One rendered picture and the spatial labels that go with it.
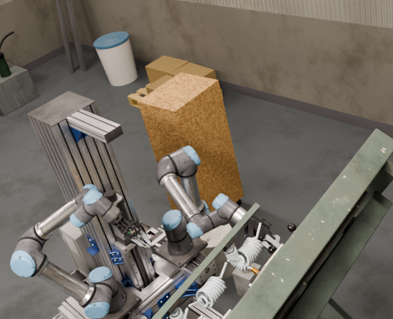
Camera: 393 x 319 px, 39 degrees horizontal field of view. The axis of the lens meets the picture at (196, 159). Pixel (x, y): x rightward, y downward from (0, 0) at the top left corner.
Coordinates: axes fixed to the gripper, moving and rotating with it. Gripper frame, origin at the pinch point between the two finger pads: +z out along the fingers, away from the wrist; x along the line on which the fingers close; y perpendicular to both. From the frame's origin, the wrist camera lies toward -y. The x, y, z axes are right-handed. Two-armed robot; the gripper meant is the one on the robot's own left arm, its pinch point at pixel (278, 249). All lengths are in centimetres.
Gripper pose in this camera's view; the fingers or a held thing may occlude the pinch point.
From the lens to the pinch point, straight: 244.0
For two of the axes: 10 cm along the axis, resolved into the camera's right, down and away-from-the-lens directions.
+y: 4.9, -3.2, 8.1
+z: 7.8, 5.8, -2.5
